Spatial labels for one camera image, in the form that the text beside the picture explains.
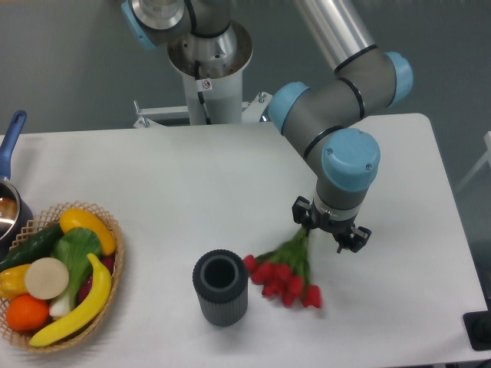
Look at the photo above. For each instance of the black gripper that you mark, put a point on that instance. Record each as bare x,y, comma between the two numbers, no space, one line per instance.
340,223

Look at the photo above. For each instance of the red tulip bouquet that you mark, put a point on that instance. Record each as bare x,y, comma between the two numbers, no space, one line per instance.
285,272

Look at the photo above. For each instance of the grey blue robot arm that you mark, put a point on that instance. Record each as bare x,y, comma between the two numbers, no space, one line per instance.
318,125

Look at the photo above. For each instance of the dark grey ribbed vase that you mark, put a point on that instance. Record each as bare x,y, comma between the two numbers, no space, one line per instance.
220,280

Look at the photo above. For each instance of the black device at edge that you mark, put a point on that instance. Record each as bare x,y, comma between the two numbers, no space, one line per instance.
477,326

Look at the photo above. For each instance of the dark red vegetable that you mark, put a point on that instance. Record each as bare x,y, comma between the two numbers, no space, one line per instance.
108,262

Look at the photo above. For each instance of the yellow banana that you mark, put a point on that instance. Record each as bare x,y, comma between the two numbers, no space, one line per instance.
83,314

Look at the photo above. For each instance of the green bok choy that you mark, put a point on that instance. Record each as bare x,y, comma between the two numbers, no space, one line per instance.
72,250

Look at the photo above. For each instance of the woven wicker basket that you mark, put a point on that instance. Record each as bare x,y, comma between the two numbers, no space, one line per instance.
43,220

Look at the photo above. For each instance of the beige round disc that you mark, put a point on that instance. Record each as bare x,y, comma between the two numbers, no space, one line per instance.
46,278

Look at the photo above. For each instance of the green cucumber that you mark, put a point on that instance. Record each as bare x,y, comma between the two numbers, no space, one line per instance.
39,245

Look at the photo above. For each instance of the orange fruit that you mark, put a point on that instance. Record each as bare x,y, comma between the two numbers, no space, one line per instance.
26,313

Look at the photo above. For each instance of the yellow bell pepper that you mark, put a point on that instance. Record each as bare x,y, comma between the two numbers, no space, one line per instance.
13,282

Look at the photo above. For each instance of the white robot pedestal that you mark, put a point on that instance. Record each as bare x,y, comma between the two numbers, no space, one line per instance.
211,70

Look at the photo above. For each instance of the blue handled saucepan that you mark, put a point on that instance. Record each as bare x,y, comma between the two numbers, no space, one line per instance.
15,213

